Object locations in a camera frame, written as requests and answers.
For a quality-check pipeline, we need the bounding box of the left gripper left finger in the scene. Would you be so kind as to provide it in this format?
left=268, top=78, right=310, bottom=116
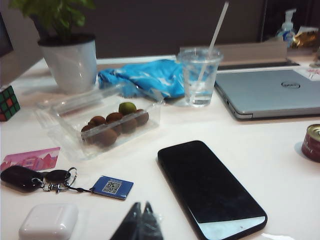
left=109, top=201, right=143, bottom=240

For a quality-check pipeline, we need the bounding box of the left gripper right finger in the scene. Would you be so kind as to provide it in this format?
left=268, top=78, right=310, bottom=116
left=141, top=201, right=165, bottom=240

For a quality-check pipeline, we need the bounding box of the red tomato paste can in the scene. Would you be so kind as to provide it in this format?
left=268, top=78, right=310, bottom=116
left=301, top=124, right=320, bottom=163

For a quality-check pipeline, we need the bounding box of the blue QR code tag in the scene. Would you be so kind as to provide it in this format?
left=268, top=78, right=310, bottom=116
left=67, top=175, right=135, bottom=201

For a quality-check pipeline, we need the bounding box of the black smartphone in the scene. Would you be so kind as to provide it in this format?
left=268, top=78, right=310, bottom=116
left=157, top=140, right=268, bottom=240

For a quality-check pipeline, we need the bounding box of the white earbuds case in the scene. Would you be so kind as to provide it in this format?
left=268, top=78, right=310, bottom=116
left=18, top=202, right=80, bottom=240

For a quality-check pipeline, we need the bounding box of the black oval key tag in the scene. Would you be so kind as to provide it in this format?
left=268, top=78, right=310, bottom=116
left=42, top=169, right=70, bottom=185

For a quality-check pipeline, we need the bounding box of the brown kiwi fruit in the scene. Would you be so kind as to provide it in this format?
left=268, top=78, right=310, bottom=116
left=87, top=116, right=107, bottom=128
left=133, top=109, right=150, bottom=127
left=119, top=117, right=138, bottom=135
left=93, top=128, right=118, bottom=148
left=106, top=112, right=124, bottom=126
left=80, top=124, right=97, bottom=145

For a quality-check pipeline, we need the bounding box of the pink card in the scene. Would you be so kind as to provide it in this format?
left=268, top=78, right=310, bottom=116
left=0, top=146, right=62, bottom=173

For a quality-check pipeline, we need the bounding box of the green kiwi fruit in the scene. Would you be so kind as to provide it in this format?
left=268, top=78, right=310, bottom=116
left=118, top=101, right=137, bottom=116

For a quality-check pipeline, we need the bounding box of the black car key fob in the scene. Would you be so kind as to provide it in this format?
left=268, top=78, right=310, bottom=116
left=0, top=165, right=45, bottom=193

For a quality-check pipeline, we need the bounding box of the clear plastic fruit box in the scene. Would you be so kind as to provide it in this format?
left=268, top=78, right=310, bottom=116
left=34, top=86, right=162, bottom=162

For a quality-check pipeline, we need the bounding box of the blue snack bag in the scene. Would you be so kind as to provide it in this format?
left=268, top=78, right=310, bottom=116
left=97, top=58, right=216, bottom=100

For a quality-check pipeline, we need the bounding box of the clear plastic cup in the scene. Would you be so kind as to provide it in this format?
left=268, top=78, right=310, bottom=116
left=176, top=46, right=224, bottom=108

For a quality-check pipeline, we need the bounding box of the Rubik's cube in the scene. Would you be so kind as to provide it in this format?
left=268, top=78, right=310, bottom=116
left=0, top=85, right=21, bottom=123

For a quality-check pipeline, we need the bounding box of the green plant in white pot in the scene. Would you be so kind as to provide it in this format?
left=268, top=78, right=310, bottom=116
left=9, top=0, right=98, bottom=95

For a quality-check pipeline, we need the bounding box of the silver Dell laptop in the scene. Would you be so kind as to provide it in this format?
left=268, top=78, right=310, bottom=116
left=214, top=68, right=320, bottom=121

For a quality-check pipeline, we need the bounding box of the brown desk divider panel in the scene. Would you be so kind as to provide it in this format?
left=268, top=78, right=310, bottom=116
left=82, top=0, right=320, bottom=60

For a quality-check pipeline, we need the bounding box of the beige desk riser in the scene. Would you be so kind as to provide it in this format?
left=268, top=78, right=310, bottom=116
left=213, top=41, right=320, bottom=68

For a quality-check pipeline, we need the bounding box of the beige side partition panel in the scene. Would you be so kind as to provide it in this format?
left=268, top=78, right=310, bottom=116
left=0, top=0, right=45, bottom=88

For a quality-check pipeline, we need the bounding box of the white drinking straw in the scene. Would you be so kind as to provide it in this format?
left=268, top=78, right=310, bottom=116
left=193, top=1, right=230, bottom=93

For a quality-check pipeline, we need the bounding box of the white paper with print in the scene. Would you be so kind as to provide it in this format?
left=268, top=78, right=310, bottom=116
left=296, top=66, right=320, bottom=82

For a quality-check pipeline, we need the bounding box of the square mirror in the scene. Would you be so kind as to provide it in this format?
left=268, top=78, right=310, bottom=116
left=263, top=0, right=312, bottom=43

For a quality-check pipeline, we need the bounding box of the golden snack bag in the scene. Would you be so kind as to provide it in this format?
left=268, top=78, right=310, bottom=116
left=291, top=26, right=320, bottom=50

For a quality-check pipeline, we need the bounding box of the silver key ring clasp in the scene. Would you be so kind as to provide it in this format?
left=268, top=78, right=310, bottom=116
left=42, top=166, right=78, bottom=195

